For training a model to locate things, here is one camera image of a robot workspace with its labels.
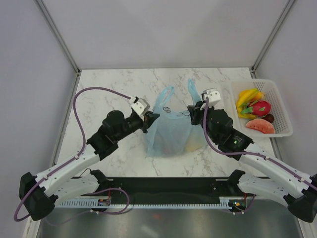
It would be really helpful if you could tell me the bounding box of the light blue plastic bag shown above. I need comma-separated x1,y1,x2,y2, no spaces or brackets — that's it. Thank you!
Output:
145,86,207,157

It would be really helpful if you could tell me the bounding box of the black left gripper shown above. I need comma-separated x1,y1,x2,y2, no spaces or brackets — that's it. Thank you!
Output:
114,111,160,142

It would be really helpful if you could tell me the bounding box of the orange fake peach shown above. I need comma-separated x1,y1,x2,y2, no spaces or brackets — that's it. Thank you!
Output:
255,92,265,100

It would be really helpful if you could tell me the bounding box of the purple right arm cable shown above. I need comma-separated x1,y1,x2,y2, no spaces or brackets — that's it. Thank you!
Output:
202,96,317,215

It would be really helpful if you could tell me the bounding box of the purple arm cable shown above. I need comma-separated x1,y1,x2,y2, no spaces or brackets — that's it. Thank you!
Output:
202,96,317,215
13,87,130,222

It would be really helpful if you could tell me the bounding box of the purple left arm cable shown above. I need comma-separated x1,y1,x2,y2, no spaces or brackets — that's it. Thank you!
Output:
13,87,130,222

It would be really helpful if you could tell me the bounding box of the yellow fake banana bunch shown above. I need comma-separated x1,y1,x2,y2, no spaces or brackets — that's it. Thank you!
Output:
236,88,259,119

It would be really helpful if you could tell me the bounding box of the white plastic fruit basket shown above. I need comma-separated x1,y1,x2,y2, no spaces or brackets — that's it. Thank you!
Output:
229,79,293,138

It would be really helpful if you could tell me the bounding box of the right aluminium corner post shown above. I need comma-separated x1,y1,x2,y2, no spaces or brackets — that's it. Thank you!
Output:
249,0,297,78

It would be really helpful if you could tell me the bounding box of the white slotted cable duct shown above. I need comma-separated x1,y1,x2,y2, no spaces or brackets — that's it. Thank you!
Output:
56,197,232,209

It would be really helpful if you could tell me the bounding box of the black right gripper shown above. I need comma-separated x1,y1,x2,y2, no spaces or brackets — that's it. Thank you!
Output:
188,100,218,143

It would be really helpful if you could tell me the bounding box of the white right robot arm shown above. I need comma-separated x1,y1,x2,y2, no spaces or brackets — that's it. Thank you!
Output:
187,102,317,223

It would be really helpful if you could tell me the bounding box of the red fake dragon fruit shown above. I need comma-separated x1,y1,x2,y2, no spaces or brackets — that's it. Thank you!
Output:
241,100,271,117

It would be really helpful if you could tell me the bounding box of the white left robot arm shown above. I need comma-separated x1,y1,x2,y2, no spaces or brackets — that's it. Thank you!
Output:
18,110,159,221

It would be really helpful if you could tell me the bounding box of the left aluminium corner post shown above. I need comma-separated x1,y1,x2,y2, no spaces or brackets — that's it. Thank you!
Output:
34,0,82,75

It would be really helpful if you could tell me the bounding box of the dark purple fake plum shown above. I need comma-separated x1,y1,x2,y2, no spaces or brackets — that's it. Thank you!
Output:
263,114,274,123

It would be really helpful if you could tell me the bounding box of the aluminium corner post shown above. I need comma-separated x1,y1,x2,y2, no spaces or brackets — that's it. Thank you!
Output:
34,0,82,75
249,0,297,78

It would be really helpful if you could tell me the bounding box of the fake watermelon slice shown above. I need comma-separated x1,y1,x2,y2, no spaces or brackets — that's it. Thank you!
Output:
245,119,275,134

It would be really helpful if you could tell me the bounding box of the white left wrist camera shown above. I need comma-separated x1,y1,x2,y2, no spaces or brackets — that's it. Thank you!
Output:
129,96,150,120

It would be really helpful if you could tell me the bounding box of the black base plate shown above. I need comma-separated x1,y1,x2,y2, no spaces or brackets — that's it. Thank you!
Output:
97,177,245,204

